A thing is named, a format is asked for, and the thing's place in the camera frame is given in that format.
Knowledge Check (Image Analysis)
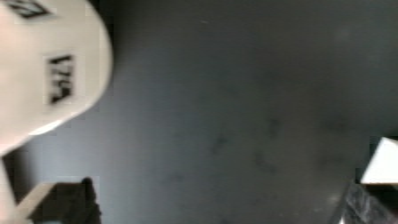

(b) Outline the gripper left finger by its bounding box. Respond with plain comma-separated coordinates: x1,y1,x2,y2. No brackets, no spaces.
17,177,100,224

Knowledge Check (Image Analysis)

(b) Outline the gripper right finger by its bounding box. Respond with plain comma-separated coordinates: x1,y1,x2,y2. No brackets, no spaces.
344,183,398,224

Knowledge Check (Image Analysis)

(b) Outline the white lamp shade cone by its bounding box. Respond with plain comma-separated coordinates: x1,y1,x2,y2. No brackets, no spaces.
0,0,116,224

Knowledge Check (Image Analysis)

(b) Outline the white U-shaped border frame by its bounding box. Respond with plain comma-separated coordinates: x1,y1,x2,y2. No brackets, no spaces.
361,137,398,185

